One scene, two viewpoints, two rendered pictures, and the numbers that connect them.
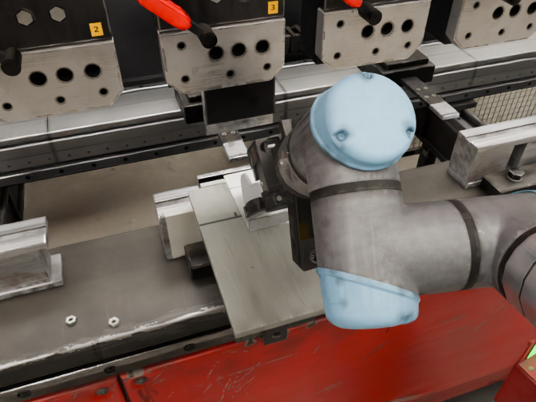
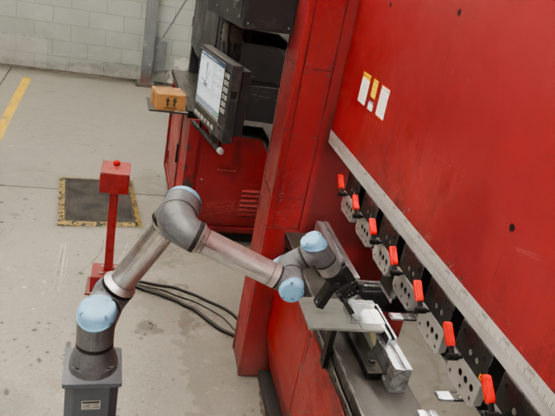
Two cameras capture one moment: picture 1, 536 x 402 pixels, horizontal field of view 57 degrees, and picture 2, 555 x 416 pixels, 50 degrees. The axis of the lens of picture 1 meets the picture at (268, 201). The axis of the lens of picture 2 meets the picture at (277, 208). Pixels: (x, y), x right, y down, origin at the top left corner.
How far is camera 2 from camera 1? 1.91 m
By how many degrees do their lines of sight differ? 77
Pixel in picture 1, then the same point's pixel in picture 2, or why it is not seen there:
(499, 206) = (294, 270)
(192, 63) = (377, 251)
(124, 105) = not seen: hidden behind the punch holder
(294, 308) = (305, 309)
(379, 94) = (314, 236)
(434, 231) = (288, 260)
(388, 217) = (292, 253)
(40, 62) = (363, 223)
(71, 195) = not seen: outside the picture
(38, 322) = not seen: hidden behind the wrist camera
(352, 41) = (398, 284)
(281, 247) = (334, 313)
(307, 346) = (326, 395)
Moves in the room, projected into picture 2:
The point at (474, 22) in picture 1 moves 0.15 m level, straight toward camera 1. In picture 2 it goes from (421, 319) to (373, 297)
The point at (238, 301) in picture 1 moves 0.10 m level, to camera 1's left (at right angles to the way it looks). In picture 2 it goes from (310, 300) to (312, 286)
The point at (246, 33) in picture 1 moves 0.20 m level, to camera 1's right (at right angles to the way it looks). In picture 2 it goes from (385, 253) to (386, 283)
